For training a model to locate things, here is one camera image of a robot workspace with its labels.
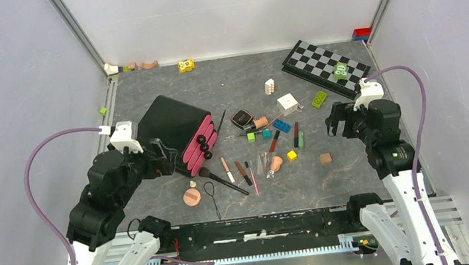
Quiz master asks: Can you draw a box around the brown wooden cube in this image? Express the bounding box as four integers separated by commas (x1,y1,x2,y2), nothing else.
319,152,333,166

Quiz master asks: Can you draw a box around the white corner block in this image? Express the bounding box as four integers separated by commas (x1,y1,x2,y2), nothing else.
103,63,120,76

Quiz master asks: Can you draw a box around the clear plastic bag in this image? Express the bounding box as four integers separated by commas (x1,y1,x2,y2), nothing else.
256,152,274,179

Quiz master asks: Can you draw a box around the black wire loop tool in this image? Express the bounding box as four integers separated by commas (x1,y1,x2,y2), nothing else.
203,182,222,221

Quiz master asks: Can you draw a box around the small wooden block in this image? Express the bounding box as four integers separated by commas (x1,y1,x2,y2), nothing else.
128,62,138,71

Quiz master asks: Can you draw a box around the black makeup organizer box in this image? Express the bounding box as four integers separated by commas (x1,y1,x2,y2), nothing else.
137,95,218,178

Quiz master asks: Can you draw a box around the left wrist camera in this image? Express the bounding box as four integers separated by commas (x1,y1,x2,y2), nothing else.
109,121,143,154

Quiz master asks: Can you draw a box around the yellow cube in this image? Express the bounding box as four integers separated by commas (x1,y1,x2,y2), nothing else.
286,150,298,162

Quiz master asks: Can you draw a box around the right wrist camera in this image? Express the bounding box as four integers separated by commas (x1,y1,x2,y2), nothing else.
353,78,385,111

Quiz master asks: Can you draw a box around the black makeup brush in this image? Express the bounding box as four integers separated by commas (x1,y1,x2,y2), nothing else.
198,167,250,196

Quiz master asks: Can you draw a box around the dark brown lipstick pen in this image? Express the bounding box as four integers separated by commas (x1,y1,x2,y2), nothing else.
293,121,299,148

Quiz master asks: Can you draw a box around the red lip pencil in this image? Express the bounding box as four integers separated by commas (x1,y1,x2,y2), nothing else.
269,130,280,153

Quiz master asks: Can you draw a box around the pink top drawer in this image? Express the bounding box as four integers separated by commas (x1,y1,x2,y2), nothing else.
177,113,219,165

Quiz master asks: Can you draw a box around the yellow toy block face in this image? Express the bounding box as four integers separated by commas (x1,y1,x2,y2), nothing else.
178,59,195,73

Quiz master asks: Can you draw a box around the blue lego brick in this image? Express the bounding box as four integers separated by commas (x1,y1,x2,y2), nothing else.
272,119,291,133

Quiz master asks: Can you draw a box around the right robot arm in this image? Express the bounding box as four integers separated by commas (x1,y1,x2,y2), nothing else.
325,99,463,265

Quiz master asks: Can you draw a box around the beige makeup sponge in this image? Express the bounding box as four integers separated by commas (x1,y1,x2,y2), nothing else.
270,156,283,174

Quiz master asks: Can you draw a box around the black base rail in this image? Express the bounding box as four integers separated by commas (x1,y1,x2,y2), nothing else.
158,206,369,262

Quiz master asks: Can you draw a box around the green lego brick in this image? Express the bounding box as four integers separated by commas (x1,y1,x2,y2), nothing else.
311,91,327,109

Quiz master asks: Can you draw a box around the wooden arch block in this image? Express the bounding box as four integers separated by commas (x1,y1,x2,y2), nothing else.
140,61,159,70

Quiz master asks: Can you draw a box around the small teal cube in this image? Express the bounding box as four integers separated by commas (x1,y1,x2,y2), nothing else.
262,129,272,140

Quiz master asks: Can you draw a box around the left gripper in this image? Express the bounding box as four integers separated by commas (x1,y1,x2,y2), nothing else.
109,133,182,205

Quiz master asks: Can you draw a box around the white stacked block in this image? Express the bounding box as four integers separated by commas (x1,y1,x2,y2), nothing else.
264,78,275,96

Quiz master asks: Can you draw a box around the chessboard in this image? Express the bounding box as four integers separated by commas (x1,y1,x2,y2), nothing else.
282,40,371,100

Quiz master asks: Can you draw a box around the foundation bottle beige cap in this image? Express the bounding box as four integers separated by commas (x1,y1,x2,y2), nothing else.
243,117,269,133

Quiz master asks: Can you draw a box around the green toy monster block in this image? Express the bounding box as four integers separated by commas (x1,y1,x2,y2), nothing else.
333,62,348,80

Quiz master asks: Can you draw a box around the round wooden disc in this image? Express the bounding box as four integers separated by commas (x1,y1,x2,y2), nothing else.
183,188,201,207

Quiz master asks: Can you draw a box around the red blue bricks stack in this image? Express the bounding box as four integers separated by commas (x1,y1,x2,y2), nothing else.
352,27,372,41

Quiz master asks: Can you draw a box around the small green cube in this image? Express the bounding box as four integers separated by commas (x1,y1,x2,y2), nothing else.
247,132,256,143

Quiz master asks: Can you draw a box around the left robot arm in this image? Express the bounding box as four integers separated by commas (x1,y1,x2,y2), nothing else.
66,138,178,265

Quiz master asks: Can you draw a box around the white concealer pen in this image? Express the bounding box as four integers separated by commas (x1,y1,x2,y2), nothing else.
220,157,235,184

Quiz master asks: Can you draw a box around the black compact case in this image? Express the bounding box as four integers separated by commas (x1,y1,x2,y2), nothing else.
231,109,254,130

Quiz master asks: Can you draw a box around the white cube box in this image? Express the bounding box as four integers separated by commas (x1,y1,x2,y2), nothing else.
276,93,303,116

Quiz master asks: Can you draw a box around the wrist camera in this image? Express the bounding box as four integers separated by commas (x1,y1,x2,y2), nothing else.
109,121,143,154
353,78,385,111

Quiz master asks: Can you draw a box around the small green cube rail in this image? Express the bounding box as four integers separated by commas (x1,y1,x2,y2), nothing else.
99,107,107,116

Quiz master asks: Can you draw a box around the green tube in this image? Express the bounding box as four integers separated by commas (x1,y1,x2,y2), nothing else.
297,131,305,150

